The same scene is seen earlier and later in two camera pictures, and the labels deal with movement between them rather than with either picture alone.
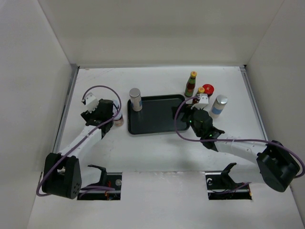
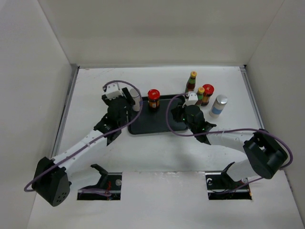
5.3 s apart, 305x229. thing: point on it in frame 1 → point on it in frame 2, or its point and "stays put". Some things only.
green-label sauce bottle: (201, 90) stays put
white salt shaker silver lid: (219, 101) stays put
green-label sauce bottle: (190, 85) stays put
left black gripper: (88, 116) → (129, 102)
